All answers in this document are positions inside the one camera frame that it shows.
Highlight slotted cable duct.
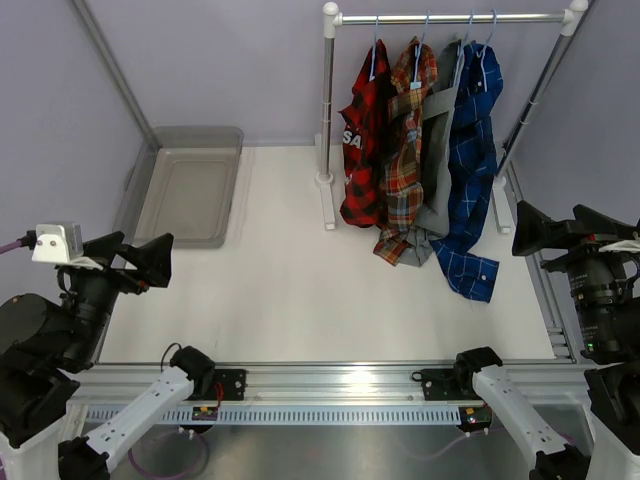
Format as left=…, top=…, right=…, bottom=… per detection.
left=85, top=403, right=462, bottom=426

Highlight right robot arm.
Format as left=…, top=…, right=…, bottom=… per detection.
left=452, top=201, right=639, bottom=479

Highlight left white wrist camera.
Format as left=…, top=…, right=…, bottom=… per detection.
left=32, top=222, right=83, bottom=265

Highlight aluminium frame post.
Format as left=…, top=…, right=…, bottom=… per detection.
left=69, top=0, right=154, bottom=146

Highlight grey plastic bin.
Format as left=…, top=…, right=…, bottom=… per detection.
left=114, top=125, right=244, bottom=249

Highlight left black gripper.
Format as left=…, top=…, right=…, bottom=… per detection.
left=63, top=230, right=174, bottom=366

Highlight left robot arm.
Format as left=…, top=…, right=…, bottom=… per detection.
left=1, top=224, right=216, bottom=479

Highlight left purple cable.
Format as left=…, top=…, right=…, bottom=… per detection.
left=0, top=230, right=37, bottom=257

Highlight grey shirt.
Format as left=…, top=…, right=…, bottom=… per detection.
left=399, top=40, right=464, bottom=267

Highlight aluminium mounting rail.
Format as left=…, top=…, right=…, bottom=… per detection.
left=71, top=362, right=588, bottom=406

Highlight red black plaid shirt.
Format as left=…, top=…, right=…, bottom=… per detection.
left=340, top=40, right=392, bottom=228

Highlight metal clothes rack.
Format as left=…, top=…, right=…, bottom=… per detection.
left=315, top=1, right=589, bottom=234

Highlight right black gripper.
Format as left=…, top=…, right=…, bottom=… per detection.
left=512, top=199, right=640, bottom=355

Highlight blue plaid shirt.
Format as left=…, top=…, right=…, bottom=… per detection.
left=432, top=42, right=504, bottom=303

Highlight light blue hanger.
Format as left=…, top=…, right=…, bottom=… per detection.
left=452, top=10, right=477, bottom=89
left=409, top=10, right=431, bottom=90
left=368, top=16, right=381, bottom=82
left=473, top=9, right=499, bottom=92

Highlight brown orange plaid shirt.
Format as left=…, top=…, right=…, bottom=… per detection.
left=373, top=37, right=438, bottom=266

